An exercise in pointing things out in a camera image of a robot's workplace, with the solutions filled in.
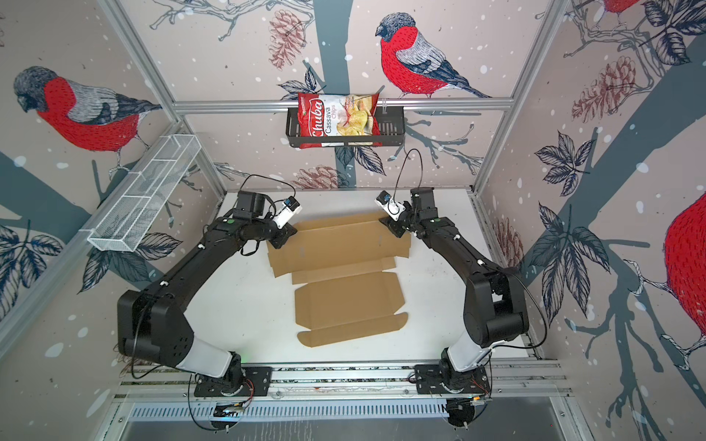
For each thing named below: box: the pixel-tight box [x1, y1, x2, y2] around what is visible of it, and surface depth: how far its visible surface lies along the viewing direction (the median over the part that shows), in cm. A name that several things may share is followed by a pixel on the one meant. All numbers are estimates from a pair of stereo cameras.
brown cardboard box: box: [266, 215, 412, 348], surface depth 92 cm
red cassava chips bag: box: [297, 92, 383, 149], surface depth 90 cm
